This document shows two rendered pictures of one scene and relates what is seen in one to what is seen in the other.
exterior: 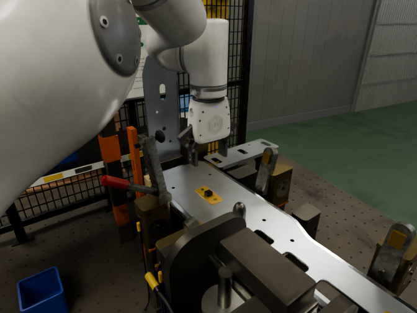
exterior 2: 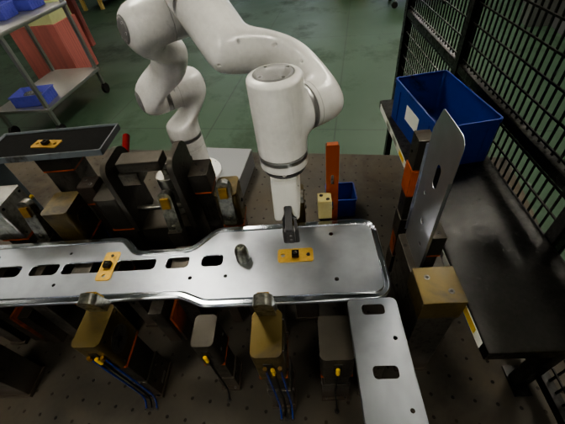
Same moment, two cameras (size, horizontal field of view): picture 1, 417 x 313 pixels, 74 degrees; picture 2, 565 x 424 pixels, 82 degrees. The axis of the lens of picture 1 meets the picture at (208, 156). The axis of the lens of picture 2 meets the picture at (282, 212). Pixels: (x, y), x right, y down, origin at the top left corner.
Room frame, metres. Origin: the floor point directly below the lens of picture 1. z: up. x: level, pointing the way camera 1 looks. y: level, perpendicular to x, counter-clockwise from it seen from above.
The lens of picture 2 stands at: (0.94, -0.35, 1.62)
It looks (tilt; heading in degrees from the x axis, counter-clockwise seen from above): 46 degrees down; 132
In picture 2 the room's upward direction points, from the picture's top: 8 degrees counter-clockwise
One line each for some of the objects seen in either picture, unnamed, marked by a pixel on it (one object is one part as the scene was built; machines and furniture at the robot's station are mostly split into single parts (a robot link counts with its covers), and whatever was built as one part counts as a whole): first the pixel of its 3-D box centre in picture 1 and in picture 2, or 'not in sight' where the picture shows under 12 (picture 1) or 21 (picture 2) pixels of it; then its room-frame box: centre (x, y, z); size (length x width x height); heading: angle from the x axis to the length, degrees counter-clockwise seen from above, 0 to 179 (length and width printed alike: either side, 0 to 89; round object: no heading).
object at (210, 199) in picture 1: (208, 193); (295, 253); (0.64, 0.00, 1.01); 0.08 x 0.04 x 0.01; 36
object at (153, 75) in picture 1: (162, 111); (427, 199); (0.86, 0.14, 1.17); 0.12 x 0.01 x 0.34; 126
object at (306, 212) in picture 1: (301, 251); (219, 363); (0.59, -0.26, 0.84); 0.10 x 0.05 x 0.29; 126
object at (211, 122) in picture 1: (208, 115); (287, 182); (0.64, 0.00, 1.23); 0.10 x 0.07 x 0.11; 126
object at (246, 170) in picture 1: (242, 204); (335, 368); (0.82, -0.12, 0.84); 0.12 x 0.07 x 0.28; 126
